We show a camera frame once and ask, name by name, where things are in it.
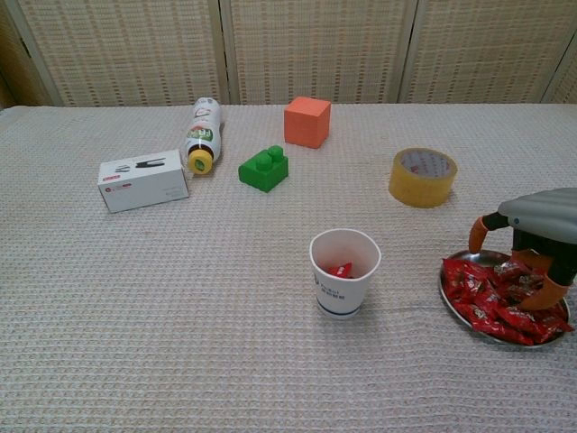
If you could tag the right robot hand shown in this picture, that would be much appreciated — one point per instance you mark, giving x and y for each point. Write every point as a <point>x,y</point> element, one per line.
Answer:
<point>541,212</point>

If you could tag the pile of red candies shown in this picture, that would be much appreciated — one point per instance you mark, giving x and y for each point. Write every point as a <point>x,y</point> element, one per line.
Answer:
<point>478,293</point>

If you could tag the red candy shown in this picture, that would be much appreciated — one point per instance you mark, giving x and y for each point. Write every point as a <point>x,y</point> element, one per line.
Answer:
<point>340,269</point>

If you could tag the white paper cup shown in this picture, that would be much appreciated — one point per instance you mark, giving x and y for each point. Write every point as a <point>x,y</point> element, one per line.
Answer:
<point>338,293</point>

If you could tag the oval steel plate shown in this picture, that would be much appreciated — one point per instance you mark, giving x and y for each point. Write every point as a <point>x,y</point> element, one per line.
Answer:
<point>487,258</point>

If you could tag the yellow packing tape roll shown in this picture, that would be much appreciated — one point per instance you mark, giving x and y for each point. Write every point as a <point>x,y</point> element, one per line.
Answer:
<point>419,191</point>

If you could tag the orange foam cube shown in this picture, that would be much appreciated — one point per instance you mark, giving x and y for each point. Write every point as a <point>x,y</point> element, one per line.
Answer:
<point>306,126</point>

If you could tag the green toy building block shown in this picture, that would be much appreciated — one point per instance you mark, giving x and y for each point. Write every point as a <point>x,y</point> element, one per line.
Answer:
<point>263,178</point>

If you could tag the woven folding screen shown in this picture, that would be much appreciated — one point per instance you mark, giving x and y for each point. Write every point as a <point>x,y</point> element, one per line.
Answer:
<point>315,45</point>

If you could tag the yellow capped drink bottle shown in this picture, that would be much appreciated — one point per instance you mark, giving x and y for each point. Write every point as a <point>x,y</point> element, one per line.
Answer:
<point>203,135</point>

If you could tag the beige woven tablecloth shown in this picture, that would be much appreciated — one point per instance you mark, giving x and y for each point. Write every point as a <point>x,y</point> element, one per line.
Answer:
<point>180,315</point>

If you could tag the white stapler box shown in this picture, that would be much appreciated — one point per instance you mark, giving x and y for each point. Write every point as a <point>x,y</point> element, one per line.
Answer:
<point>144,189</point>

